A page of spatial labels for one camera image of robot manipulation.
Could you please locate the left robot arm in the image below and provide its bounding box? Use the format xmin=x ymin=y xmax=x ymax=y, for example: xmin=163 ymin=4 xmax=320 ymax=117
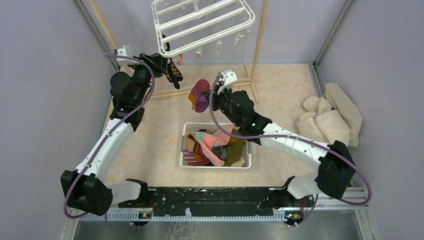
xmin=60 ymin=51 xmax=175 ymax=219

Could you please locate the white plastic sock hanger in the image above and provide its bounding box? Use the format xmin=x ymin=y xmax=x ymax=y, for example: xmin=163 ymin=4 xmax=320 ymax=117
xmin=151 ymin=0 xmax=256 ymax=58

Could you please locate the aluminium frame rail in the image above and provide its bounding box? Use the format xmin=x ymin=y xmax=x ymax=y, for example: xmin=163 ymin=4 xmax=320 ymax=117
xmin=61 ymin=186 xmax=370 ymax=240

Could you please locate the black sock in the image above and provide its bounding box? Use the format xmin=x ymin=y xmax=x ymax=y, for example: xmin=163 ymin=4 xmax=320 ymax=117
xmin=160 ymin=33 xmax=181 ymax=90

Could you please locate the pink plastic clip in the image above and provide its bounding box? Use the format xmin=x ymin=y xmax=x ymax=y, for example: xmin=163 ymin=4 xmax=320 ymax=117
xmin=174 ymin=54 xmax=184 ymax=66

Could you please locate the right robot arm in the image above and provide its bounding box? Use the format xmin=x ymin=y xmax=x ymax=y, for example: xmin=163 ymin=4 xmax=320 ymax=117
xmin=202 ymin=89 xmax=356 ymax=206

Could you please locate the white plastic basket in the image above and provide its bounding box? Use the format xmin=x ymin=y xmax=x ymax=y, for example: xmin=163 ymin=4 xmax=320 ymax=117
xmin=179 ymin=122 xmax=252 ymax=172

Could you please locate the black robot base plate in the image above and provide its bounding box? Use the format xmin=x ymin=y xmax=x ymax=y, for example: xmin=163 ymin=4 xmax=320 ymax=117
xmin=118 ymin=187 xmax=316 ymax=227

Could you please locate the grey sock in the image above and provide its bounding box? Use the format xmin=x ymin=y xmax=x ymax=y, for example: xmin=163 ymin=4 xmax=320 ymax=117
xmin=211 ymin=146 xmax=228 ymax=161

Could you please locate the pink patterned sock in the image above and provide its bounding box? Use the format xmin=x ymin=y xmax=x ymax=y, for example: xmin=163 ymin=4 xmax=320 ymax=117
xmin=195 ymin=129 xmax=231 ymax=167

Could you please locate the maroon striped beige sock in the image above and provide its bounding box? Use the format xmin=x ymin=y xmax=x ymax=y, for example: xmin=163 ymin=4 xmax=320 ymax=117
xmin=182 ymin=132 xmax=202 ymax=167

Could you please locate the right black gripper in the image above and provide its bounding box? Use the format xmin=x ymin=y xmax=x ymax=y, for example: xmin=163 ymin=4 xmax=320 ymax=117
xmin=203 ymin=83 xmax=242 ymax=128

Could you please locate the beige crumpled cloth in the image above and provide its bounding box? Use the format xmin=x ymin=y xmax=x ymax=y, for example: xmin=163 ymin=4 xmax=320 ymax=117
xmin=296 ymin=82 xmax=363 ymax=148

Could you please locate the wooden hanger rack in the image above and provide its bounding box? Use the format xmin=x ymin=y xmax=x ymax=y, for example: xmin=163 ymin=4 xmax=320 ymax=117
xmin=86 ymin=0 xmax=271 ymax=104

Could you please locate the olive green striped sock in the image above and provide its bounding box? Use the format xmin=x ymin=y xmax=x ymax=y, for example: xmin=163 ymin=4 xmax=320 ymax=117
xmin=224 ymin=136 xmax=246 ymax=167

